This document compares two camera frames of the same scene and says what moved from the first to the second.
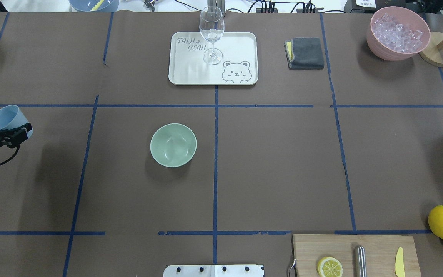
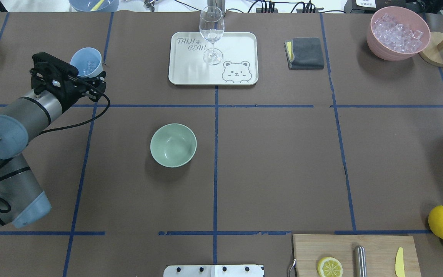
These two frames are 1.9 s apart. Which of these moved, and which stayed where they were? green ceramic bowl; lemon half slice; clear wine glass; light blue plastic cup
Moved: light blue plastic cup
Stayed: lemon half slice; green ceramic bowl; clear wine glass
